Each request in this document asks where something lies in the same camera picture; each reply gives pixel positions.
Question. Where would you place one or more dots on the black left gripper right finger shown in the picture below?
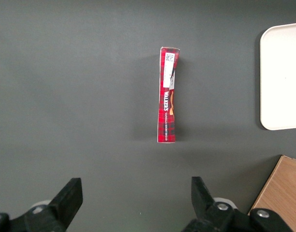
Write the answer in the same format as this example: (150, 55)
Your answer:
(205, 210)

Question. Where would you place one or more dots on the wooden drawer cabinet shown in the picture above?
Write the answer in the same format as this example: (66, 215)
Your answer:
(283, 188)

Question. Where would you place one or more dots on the red tartan cookie box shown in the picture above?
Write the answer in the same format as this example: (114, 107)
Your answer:
(165, 118)

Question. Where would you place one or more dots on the cream plastic tray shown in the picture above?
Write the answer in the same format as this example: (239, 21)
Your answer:
(283, 77)

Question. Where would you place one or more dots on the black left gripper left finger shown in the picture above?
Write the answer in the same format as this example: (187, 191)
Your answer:
(63, 207)

